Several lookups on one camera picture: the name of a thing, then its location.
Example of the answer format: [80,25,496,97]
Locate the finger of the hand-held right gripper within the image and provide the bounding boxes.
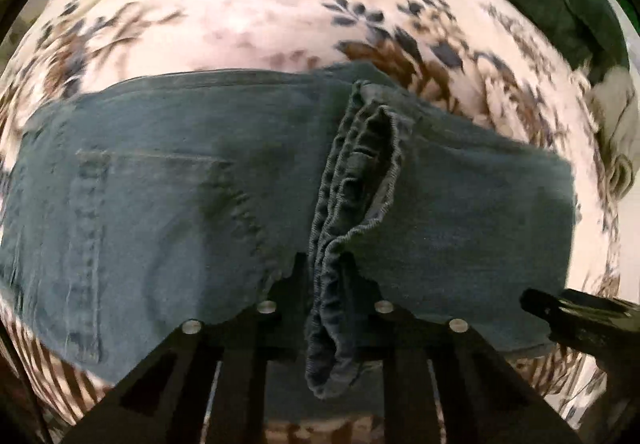
[519,287,640,377]

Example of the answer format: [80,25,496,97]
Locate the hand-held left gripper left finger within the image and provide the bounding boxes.
[64,253,312,444]

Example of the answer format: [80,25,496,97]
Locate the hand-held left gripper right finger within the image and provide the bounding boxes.
[344,255,585,444]

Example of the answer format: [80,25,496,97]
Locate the blue denim pants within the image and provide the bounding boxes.
[0,60,577,401]

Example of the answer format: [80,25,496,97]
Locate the grey crumpled clothing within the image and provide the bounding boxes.
[587,66,640,201]

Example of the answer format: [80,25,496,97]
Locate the floral bed blanket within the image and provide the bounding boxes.
[0,0,640,444]

